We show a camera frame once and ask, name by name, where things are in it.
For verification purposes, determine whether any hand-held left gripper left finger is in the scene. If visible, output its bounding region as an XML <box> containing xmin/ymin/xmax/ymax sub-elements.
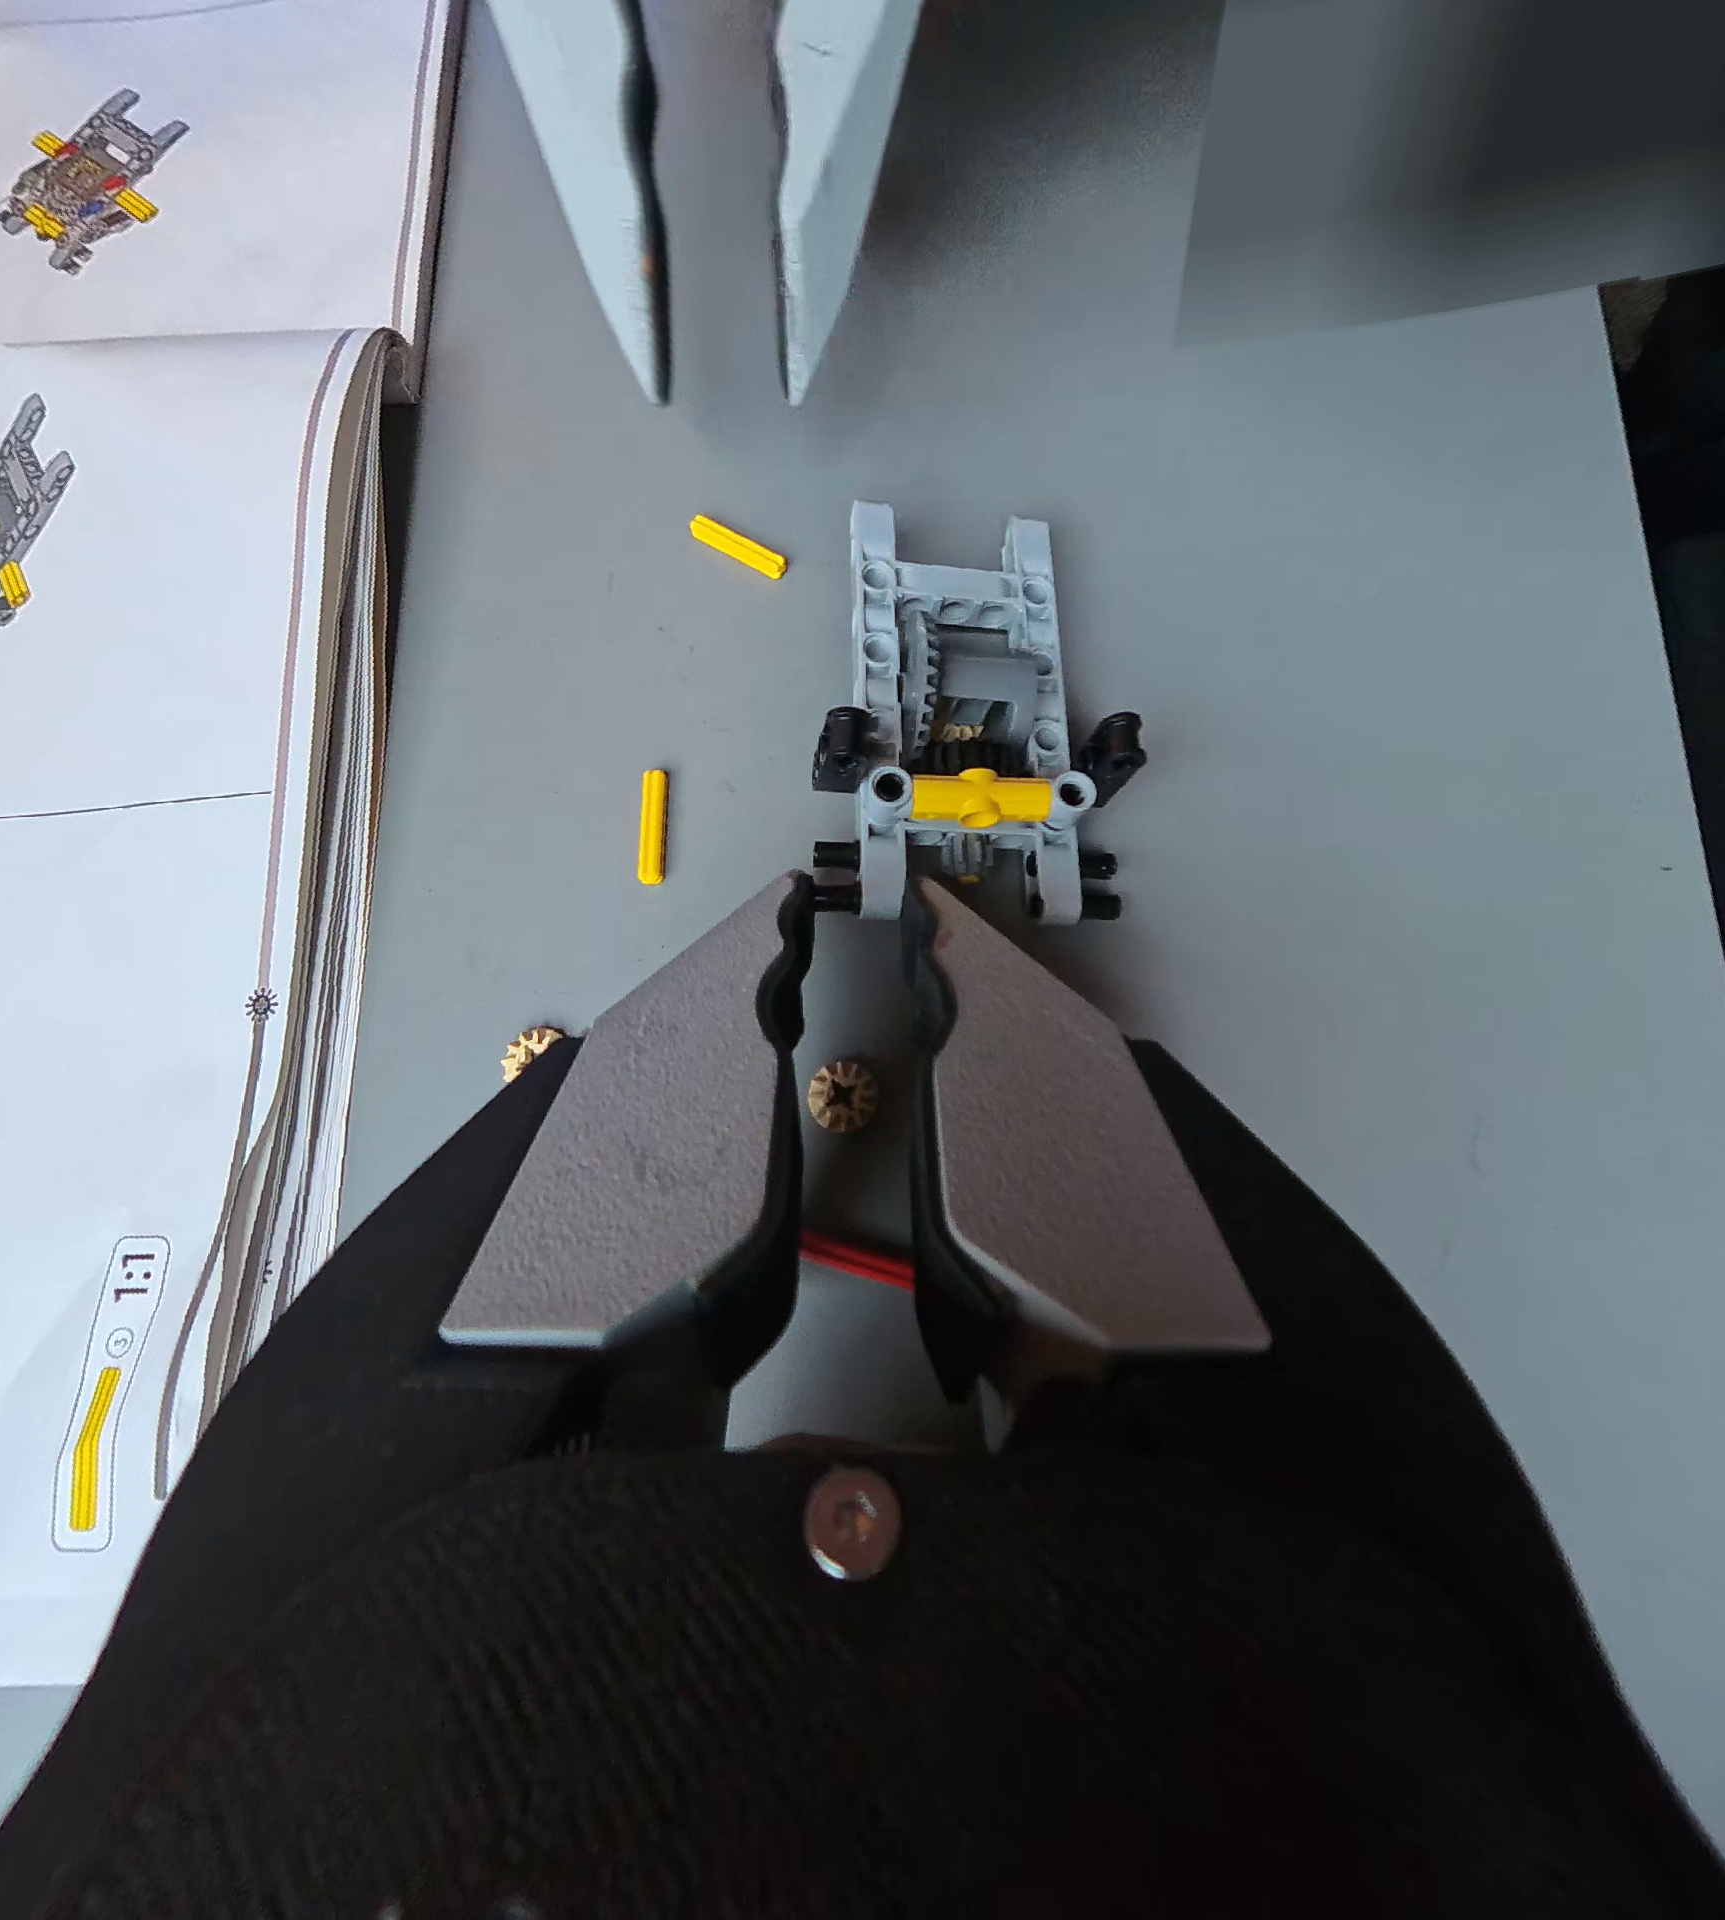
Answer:
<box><xmin>440</xmin><ymin>869</ymin><xmax>822</xmax><ymax>1405</ymax></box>

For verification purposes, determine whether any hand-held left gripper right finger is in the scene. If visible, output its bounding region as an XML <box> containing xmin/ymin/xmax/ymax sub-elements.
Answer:
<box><xmin>900</xmin><ymin>875</ymin><xmax>1272</xmax><ymax>1406</ymax></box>

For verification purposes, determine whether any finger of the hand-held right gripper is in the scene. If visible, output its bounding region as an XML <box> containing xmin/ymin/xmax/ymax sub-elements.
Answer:
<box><xmin>480</xmin><ymin>0</ymin><xmax>677</xmax><ymax>409</ymax></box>
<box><xmin>768</xmin><ymin>0</ymin><xmax>941</xmax><ymax>411</ymax></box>

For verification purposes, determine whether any grey lego frame assembly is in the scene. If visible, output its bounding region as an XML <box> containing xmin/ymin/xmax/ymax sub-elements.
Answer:
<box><xmin>809</xmin><ymin>498</ymin><xmax>1153</xmax><ymax>927</ymax></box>

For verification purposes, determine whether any red long lego axle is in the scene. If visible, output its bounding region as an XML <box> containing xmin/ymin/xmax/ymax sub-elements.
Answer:
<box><xmin>802</xmin><ymin>1231</ymin><xmax>921</xmax><ymax>1293</ymax></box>

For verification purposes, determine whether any white lego instruction booklet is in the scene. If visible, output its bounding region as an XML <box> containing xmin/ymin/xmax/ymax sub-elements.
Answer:
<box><xmin>0</xmin><ymin>0</ymin><xmax>472</xmax><ymax>1696</ymax></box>

